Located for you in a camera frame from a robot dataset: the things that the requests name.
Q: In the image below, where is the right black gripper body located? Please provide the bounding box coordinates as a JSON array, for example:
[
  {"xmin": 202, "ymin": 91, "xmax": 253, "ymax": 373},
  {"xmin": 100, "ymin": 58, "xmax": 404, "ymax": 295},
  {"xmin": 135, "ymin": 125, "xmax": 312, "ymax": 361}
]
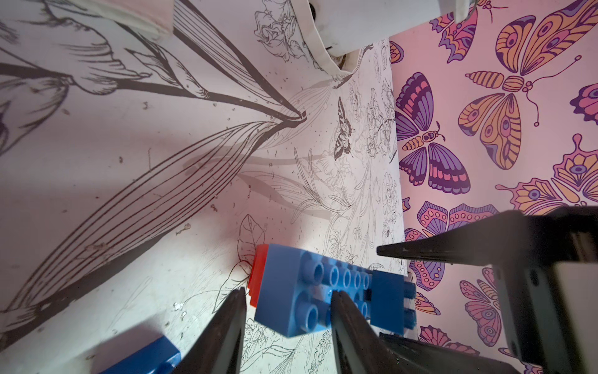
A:
[{"xmin": 492, "ymin": 262, "xmax": 597, "ymax": 373}]

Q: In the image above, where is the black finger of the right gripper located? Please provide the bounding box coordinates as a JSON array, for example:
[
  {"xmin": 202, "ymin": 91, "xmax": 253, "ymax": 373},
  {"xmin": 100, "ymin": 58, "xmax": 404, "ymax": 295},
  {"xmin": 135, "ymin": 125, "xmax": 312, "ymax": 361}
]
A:
[
  {"xmin": 376, "ymin": 210, "xmax": 597, "ymax": 266},
  {"xmin": 379, "ymin": 333, "xmax": 519, "ymax": 373}
]

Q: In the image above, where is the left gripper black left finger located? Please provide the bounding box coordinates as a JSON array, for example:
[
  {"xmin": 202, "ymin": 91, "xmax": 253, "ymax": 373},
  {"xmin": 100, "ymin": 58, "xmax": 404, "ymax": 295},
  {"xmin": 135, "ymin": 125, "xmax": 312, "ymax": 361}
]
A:
[{"xmin": 173, "ymin": 288, "xmax": 247, "ymax": 374}]

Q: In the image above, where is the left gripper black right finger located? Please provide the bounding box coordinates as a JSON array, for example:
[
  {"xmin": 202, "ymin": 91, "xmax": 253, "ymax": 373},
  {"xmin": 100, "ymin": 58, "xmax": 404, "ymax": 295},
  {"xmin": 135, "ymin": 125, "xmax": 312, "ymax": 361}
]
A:
[{"xmin": 331, "ymin": 291, "xmax": 403, "ymax": 373}]

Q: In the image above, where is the small blue lego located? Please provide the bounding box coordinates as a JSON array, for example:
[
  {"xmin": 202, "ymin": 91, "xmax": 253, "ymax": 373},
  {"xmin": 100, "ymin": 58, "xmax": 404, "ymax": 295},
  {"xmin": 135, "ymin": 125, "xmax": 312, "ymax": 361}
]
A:
[
  {"xmin": 370, "ymin": 271, "xmax": 417, "ymax": 336},
  {"xmin": 101, "ymin": 337, "xmax": 182, "ymax": 374}
]

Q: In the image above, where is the red long lego top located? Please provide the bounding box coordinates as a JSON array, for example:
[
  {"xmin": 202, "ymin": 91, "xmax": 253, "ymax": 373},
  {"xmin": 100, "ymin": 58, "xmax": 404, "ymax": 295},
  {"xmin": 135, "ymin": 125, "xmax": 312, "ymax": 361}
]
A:
[{"xmin": 248, "ymin": 244, "xmax": 269, "ymax": 308}]

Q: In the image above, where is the blue long lego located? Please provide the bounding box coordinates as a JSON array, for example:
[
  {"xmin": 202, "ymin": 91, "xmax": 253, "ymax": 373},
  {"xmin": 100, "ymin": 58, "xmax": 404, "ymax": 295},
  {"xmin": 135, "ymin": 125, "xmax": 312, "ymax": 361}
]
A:
[{"xmin": 254, "ymin": 244, "xmax": 372, "ymax": 338}]

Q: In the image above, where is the potted green plant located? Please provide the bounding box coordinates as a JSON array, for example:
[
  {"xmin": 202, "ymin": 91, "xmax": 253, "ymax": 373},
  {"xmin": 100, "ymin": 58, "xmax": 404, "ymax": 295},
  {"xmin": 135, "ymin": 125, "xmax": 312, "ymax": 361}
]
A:
[{"xmin": 291, "ymin": 0, "xmax": 475, "ymax": 76}]

